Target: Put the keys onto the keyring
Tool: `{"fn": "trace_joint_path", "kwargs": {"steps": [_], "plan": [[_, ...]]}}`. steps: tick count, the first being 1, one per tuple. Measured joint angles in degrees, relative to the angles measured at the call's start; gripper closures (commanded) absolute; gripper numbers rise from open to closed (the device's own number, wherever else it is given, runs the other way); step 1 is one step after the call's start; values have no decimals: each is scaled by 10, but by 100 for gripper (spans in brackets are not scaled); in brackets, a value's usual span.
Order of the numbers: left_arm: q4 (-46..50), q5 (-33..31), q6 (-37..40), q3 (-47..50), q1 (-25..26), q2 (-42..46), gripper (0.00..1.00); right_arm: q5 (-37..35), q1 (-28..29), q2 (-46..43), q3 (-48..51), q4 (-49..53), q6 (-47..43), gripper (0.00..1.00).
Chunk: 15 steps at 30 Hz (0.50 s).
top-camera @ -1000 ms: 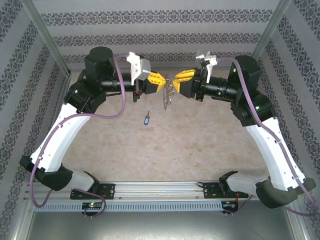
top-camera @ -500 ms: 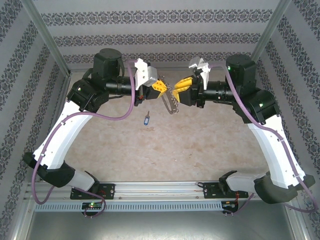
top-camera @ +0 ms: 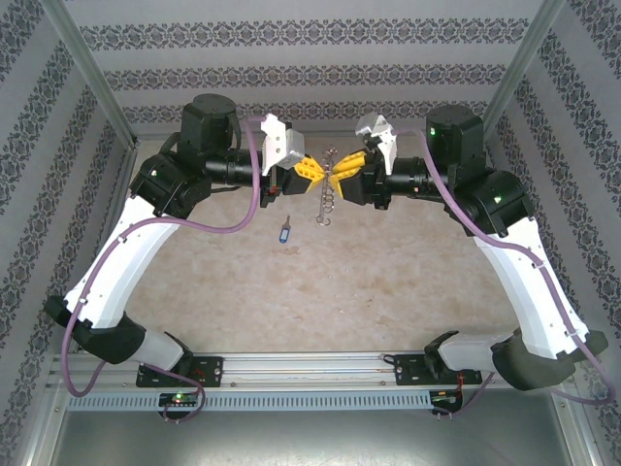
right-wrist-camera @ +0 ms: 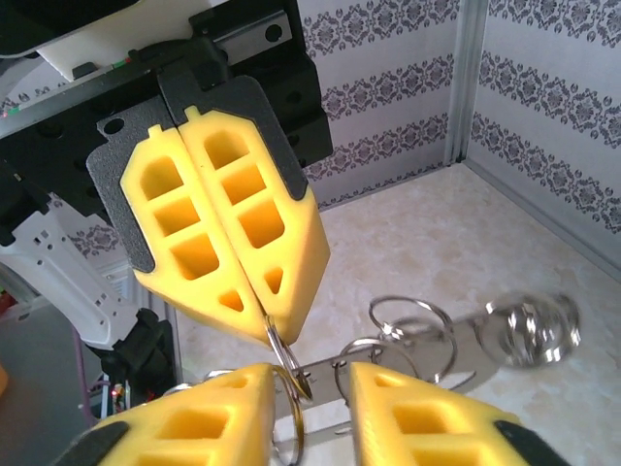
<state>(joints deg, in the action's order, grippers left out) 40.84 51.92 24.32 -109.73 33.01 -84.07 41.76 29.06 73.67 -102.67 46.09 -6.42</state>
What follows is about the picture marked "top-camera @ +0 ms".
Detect aluminium frame side rail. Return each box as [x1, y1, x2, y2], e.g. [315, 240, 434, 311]
[26, 138, 143, 466]
[473, 138, 605, 466]

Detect grey metal base panel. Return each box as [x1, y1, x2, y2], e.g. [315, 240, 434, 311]
[48, 410, 596, 466]

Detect aluminium frame back rail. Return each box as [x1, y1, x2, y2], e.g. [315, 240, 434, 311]
[131, 126, 482, 143]

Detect aluminium frame post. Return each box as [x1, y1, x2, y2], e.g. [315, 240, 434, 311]
[471, 0, 568, 146]
[38, 0, 142, 150]

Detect silver keyring chain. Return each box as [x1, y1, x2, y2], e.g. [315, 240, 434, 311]
[314, 144, 337, 228]

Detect slotted grey cable duct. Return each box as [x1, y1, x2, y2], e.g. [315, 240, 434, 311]
[66, 390, 466, 414]

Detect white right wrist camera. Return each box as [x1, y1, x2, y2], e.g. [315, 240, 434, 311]
[354, 112, 398, 175]

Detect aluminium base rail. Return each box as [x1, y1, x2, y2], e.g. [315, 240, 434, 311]
[50, 351, 499, 389]

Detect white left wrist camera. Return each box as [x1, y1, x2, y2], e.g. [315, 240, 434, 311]
[260, 114, 306, 177]

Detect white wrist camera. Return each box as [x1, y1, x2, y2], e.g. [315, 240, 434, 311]
[260, 114, 306, 177]
[354, 112, 398, 175]

